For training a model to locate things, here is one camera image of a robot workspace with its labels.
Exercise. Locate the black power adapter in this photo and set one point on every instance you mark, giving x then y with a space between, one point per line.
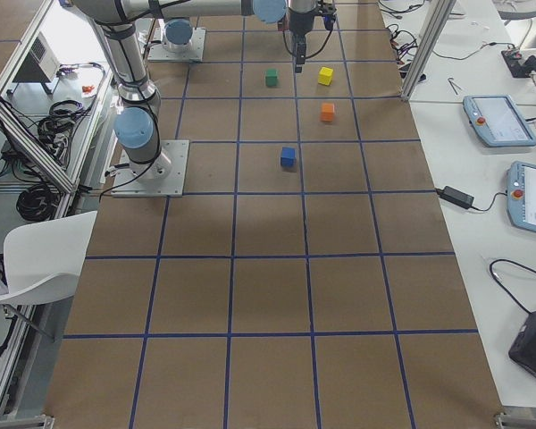
455 197

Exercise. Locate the aluminium frame post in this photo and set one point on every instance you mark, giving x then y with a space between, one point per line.
434 23

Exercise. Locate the lower teach pendant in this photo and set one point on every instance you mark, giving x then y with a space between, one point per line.
521 195

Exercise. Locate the orange block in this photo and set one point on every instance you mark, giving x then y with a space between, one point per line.
327 112

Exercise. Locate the upper teach pendant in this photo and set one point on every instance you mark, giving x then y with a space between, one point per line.
497 121

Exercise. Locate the teach pendant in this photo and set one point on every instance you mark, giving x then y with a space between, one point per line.
497 121
521 195

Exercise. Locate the green block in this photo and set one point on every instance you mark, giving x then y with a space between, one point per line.
271 78

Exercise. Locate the grey box on shelf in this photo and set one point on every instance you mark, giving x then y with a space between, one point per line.
40 66

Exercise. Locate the yellow block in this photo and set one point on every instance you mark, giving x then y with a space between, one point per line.
325 76

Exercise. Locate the white chair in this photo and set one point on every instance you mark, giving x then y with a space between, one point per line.
43 262

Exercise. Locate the blue block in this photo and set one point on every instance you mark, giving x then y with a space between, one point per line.
288 157

